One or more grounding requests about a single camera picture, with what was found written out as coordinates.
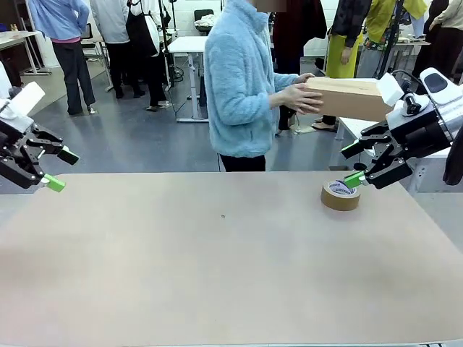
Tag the white cloth bundle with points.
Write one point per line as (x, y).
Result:
(204, 21)

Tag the person with yellow apron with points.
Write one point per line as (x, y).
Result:
(341, 58)

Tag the person in beige top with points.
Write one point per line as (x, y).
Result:
(439, 47)

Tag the person's left forearm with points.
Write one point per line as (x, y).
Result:
(285, 79)

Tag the person in blue shirt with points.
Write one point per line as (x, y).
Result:
(61, 21)

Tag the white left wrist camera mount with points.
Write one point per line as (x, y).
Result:
(25, 97)

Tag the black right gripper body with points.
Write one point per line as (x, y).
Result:
(423, 139)

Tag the light wooden table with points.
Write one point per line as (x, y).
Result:
(18, 36)

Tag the black office chair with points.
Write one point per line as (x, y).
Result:
(202, 12)

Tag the person in dark red top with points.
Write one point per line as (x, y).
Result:
(289, 43)

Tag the black light stand pole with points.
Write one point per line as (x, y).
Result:
(166, 43)

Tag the white height-adjustable desk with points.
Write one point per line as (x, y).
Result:
(188, 45)

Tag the person's left hand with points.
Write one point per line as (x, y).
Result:
(305, 79)

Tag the brown cardboard box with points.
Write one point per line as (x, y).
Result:
(347, 97)

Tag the person's right hand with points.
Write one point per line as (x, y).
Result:
(300, 99)

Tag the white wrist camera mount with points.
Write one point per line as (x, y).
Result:
(388, 90)
(25, 97)

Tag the person in yellow-green jacket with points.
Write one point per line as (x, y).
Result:
(383, 18)

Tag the white cylindrical pedestal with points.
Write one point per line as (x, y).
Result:
(3, 79)

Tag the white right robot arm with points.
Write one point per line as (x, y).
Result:
(448, 97)

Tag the person in blue fleece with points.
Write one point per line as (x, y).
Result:
(235, 90)

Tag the person with black apron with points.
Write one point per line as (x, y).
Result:
(143, 32)

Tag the brown packing tape roll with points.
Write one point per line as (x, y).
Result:
(336, 202)

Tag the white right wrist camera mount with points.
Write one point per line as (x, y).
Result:
(388, 90)

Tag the person in white jacket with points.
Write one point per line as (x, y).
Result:
(112, 21)

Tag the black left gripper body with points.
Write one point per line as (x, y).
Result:
(12, 159)

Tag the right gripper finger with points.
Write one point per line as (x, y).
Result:
(390, 170)
(376, 135)

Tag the black tripod stand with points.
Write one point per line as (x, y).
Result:
(390, 36)

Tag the large white table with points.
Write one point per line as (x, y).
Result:
(349, 126)

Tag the person's right forearm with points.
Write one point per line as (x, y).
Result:
(275, 99)

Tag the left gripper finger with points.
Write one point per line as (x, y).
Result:
(50, 144)
(50, 182)

